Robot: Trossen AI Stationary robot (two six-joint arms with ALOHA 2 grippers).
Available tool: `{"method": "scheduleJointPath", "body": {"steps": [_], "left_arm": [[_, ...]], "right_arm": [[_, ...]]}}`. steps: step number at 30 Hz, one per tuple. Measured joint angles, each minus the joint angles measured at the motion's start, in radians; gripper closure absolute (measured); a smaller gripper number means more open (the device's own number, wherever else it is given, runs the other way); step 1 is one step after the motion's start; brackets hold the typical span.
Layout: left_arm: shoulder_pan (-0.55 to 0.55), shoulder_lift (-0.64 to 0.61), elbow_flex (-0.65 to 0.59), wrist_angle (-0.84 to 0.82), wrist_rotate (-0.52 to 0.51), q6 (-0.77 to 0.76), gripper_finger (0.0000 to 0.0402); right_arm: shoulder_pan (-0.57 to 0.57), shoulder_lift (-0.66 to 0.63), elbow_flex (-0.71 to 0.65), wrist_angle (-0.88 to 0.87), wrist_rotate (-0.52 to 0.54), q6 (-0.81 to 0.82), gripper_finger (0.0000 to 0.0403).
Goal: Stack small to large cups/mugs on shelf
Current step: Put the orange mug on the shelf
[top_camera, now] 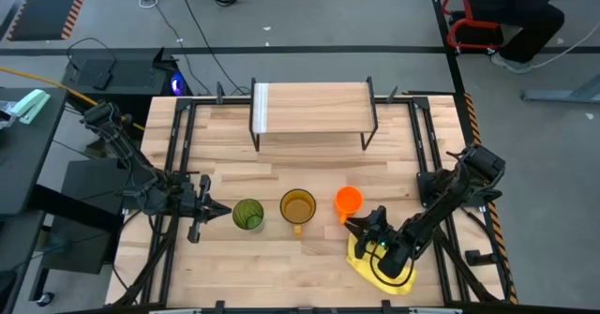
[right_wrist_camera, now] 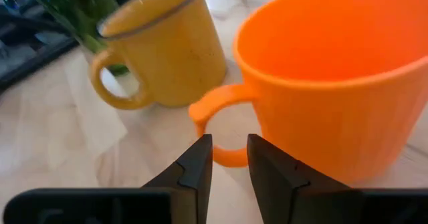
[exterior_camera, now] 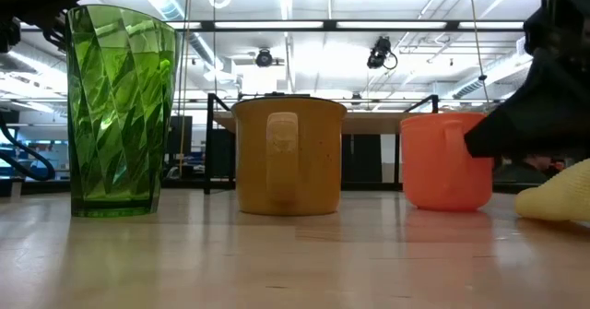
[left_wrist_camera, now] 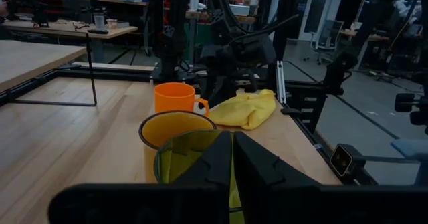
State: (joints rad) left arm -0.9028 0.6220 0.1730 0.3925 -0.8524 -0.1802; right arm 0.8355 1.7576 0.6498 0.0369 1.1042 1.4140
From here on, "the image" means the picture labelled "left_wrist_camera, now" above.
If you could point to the amber translucent mug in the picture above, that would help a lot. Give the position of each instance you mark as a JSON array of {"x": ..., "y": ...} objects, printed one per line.
[{"x": 167, "y": 125}]

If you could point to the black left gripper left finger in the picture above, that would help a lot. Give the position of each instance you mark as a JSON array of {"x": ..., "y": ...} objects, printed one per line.
[{"x": 210, "y": 164}]

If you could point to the green ribbed plastic cup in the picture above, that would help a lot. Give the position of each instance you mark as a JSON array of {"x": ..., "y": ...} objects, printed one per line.
[{"x": 177, "y": 157}]

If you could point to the yellow cloth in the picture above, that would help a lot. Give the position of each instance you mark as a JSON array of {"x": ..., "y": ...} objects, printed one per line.
[{"x": 245, "y": 110}]

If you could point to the black table-level camera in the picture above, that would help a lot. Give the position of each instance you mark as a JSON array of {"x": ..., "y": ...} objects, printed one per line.
[{"x": 341, "y": 158}]

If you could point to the grey office chair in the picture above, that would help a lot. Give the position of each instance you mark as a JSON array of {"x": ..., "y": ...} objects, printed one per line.
[{"x": 327, "y": 36}]

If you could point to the black background robot arm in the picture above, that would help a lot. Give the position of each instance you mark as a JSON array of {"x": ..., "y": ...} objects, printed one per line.
[{"x": 36, "y": 11}]

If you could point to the small white cup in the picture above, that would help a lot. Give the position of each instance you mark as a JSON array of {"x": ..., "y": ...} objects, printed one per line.
[{"x": 112, "y": 23}]

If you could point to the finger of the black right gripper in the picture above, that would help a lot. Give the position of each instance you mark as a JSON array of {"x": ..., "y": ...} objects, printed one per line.
[
  {"x": 250, "y": 83},
  {"x": 222, "y": 92}
]

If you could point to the black knobbed mount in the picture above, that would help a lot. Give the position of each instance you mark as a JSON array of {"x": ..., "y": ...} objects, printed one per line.
[{"x": 406, "y": 102}]

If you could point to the blue padded seat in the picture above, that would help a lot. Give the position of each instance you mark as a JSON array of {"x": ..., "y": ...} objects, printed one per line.
[{"x": 409, "y": 148}]

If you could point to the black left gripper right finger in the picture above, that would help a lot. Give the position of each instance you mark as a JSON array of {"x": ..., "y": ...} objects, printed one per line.
[{"x": 264, "y": 170}]

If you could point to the wooden shelf with black legs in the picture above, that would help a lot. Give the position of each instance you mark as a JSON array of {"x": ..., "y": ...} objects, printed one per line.
[{"x": 33, "y": 57}]

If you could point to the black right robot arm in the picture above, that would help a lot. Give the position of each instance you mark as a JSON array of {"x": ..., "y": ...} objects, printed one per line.
[{"x": 170, "y": 23}]

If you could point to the wooden workbench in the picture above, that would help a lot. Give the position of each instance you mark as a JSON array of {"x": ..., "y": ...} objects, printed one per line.
[{"x": 67, "y": 30}]

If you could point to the clear plastic cup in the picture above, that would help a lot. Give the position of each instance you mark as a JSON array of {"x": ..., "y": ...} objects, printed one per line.
[{"x": 99, "y": 21}]

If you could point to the orange plastic mug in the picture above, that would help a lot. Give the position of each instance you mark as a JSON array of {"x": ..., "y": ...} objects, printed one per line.
[{"x": 174, "y": 97}]

